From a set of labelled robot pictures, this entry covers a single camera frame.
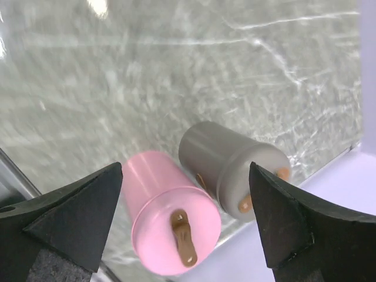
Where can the pink round lid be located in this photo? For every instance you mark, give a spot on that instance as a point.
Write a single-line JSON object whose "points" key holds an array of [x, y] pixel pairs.
{"points": [[176, 231]]}

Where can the tall grey cup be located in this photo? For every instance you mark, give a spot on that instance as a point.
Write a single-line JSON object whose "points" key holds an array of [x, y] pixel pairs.
{"points": [[207, 147]]}

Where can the aluminium front rail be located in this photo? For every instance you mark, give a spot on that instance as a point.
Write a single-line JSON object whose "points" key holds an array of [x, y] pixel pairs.
{"points": [[15, 186]]}

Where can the grey round lid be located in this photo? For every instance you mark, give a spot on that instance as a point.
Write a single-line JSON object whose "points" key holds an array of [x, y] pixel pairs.
{"points": [[236, 182]]}

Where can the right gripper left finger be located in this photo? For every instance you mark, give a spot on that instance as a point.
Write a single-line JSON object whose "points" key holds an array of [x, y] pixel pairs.
{"points": [[60, 235]]}

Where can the tall pink cup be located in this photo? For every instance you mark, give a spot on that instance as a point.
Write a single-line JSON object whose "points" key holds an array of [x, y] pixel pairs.
{"points": [[146, 175]]}

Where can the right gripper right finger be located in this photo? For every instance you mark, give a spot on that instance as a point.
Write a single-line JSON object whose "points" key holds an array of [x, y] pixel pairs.
{"points": [[306, 238]]}

